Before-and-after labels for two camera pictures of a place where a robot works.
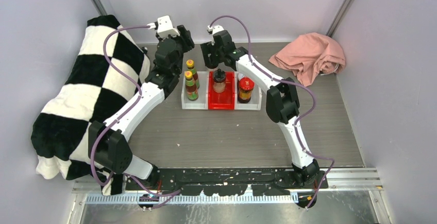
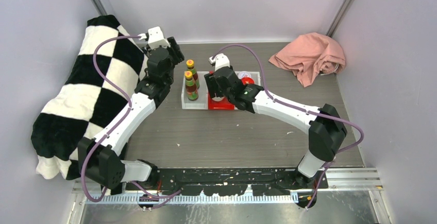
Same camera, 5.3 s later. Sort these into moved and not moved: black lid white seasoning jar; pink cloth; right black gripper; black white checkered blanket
Moved: black lid white seasoning jar; right black gripper
Not moved: black white checkered blanket; pink cloth
